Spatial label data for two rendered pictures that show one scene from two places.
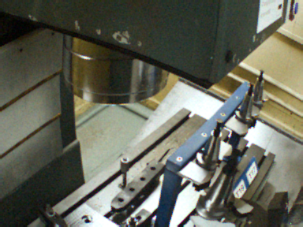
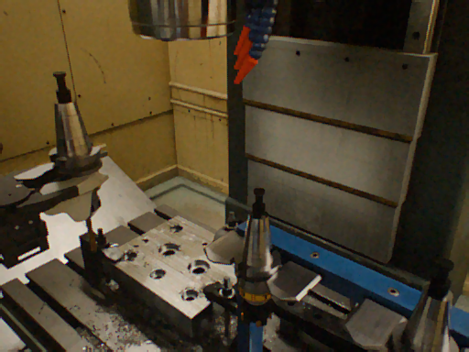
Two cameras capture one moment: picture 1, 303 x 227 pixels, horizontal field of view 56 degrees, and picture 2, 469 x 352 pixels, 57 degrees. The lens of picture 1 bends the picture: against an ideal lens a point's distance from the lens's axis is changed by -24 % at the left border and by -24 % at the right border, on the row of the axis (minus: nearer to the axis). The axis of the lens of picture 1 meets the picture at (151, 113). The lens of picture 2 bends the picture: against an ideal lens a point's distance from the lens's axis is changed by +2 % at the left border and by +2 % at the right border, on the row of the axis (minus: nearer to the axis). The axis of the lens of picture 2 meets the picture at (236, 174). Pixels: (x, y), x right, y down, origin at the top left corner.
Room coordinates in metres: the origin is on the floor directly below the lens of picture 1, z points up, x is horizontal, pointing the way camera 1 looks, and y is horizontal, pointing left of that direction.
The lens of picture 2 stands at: (0.62, -0.61, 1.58)
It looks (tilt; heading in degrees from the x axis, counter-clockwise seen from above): 26 degrees down; 98
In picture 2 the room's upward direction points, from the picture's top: straight up
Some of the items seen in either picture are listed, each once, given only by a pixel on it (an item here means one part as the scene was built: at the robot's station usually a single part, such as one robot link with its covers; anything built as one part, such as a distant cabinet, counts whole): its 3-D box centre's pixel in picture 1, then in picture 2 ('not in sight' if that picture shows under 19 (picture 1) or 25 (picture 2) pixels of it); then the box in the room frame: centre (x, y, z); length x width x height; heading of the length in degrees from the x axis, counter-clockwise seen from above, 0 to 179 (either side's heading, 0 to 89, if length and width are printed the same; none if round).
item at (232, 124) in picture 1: (237, 126); (372, 325); (0.72, -0.23, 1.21); 0.07 x 0.05 x 0.01; 57
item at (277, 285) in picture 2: (219, 148); (290, 282); (0.63, -0.17, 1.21); 0.07 x 0.05 x 0.01; 57
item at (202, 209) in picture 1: (215, 202); (76, 159); (0.33, -0.12, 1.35); 0.06 x 0.06 x 0.03
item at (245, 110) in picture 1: (247, 103); (430, 318); (0.77, -0.26, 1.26); 0.04 x 0.04 x 0.07
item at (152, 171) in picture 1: (136, 190); (331, 335); (0.72, 0.02, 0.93); 0.26 x 0.05 x 0.06; 152
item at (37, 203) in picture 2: (250, 213); (39, 199); (0.32, -0.19, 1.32); 0.09 x 0.05 x 0.02; 44
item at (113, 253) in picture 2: not in sight; (102, 255); (0.20, 0.15, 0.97); 0.13 x 0.03 x 0.15; 147
